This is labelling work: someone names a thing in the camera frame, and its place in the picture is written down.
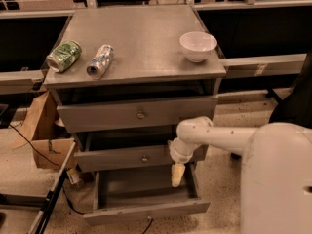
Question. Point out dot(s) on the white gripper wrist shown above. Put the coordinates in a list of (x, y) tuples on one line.
[(177, 152)]

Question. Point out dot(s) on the grey drawer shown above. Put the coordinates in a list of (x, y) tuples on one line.
[(144, 193), (126, 148), (134, 113)]

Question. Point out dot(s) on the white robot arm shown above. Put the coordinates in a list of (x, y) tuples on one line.
[(276, 171)]

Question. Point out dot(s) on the grey top drawer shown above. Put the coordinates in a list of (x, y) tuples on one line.
[(134, 113)]

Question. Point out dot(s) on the grey bottom drawer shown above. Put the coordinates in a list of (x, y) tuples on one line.
[(144, 193)]

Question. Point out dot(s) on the grey wooden drawer cabinet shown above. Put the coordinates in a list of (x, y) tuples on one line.
[(148, 62)]

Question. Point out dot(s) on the small bottle on floor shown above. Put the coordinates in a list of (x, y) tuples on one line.
[(75, 179)]

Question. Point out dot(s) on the white ceramic bowl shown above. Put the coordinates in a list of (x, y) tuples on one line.
[(197, 45)]

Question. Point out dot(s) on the brown cardboard box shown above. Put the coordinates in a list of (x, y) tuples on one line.
[(49, 146)]

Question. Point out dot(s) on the black office chair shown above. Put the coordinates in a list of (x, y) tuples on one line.
[(296, 108)]

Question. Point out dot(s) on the silver blue soda can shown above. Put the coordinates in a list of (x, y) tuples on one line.
[(100, 62)]

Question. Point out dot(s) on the green crushed soda can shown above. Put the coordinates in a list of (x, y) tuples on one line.
[(63, 56)]

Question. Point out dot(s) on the grey metal floor rail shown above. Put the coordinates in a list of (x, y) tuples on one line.
[(43, 204)]

